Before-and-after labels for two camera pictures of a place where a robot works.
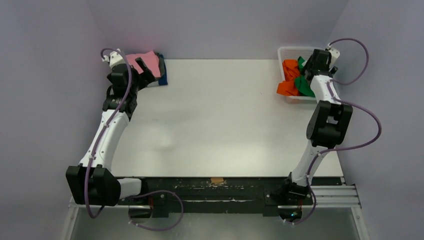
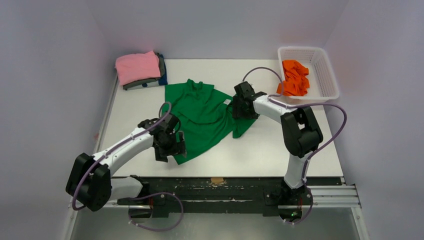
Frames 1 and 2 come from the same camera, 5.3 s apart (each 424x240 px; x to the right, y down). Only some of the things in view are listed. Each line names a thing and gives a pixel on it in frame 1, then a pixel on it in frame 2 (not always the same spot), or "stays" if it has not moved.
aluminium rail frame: x=343 y=197 stays
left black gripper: x=147 y=78 -> x=177 y=147
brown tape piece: x=217 y=179 stays
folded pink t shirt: x=150 y=59 stays
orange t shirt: x=291 y=70 stays
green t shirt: x=301 y=83 -> x=205 y=115
